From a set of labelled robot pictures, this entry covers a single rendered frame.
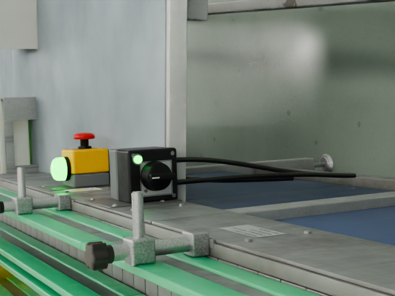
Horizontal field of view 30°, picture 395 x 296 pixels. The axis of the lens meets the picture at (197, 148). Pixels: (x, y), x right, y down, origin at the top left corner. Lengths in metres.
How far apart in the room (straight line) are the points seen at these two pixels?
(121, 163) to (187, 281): 0.46
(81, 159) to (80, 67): 0.24
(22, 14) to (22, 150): 0.33
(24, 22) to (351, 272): 1.32
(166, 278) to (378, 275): 0.20
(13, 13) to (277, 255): 1.23
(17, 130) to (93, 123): 0.41
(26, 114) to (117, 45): 0.56
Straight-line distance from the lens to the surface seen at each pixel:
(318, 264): 0.65
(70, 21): 1.58
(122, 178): 1.11
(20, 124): 1.84
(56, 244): 1.30
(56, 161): 1.37
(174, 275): 0.70
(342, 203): 1.10
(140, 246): 0.75
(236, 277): 0.69
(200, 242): 0.78
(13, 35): 1.80
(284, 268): 0.67
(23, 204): 1.18
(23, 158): 1.84
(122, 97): 1.32
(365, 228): 0.95
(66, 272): 1.11
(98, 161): 1.37
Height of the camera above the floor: 1.25
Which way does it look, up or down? 28 degrees down
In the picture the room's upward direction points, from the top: 93 degrees counter-clockwise
